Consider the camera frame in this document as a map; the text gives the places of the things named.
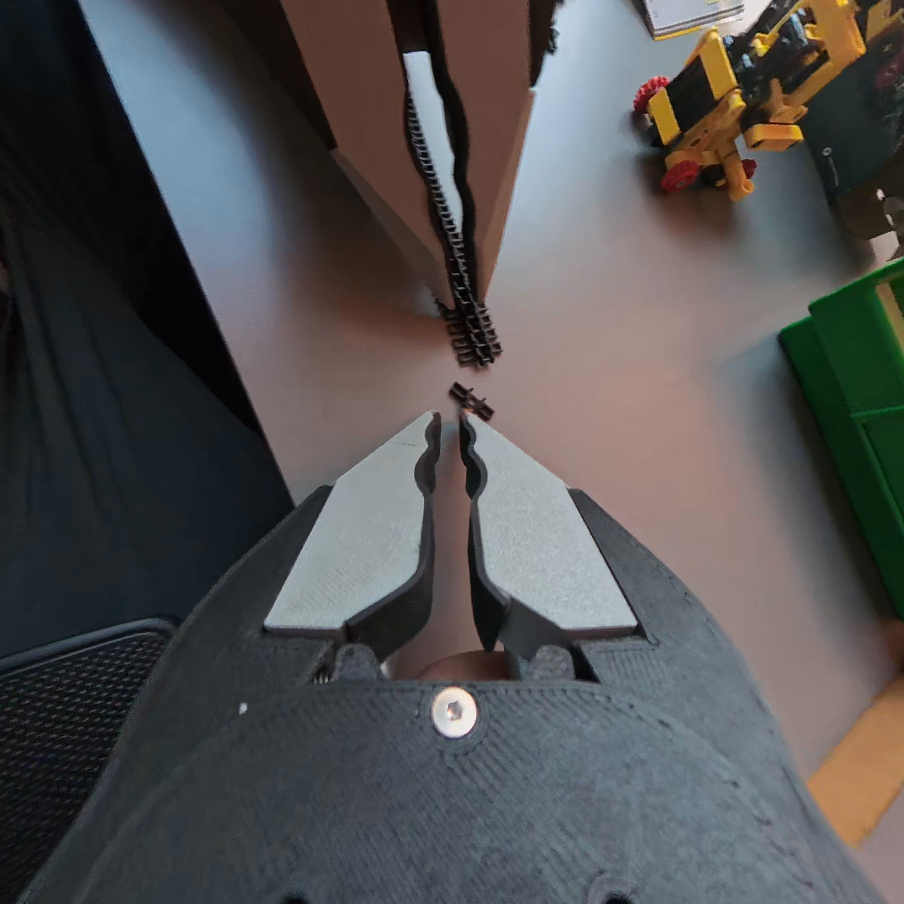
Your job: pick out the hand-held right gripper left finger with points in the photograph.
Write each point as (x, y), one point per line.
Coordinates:
(353, 544)

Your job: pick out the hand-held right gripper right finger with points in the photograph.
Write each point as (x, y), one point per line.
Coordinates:
(544, 551)

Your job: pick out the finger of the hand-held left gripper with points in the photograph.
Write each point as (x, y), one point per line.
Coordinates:
(360, 92)
(494, 106)

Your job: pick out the single black lego track link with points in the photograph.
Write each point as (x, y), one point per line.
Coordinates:
(480, 407)

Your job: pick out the loose black lego links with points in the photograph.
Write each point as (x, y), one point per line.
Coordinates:
(544, 25)

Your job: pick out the yellow lego vehicle model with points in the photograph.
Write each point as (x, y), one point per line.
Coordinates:
(706, 85)

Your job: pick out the lego instruction booklet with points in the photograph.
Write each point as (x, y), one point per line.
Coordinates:
(692, 18)

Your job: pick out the person's dark clothing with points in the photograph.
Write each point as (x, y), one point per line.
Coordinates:
(127, 459)

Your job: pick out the green plastic bin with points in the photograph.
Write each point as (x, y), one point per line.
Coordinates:
(847, 395)

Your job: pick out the black mesh chair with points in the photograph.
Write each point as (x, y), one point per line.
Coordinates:
(56, 741)

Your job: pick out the dark printed box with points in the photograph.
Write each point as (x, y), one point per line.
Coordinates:
(854, 120)

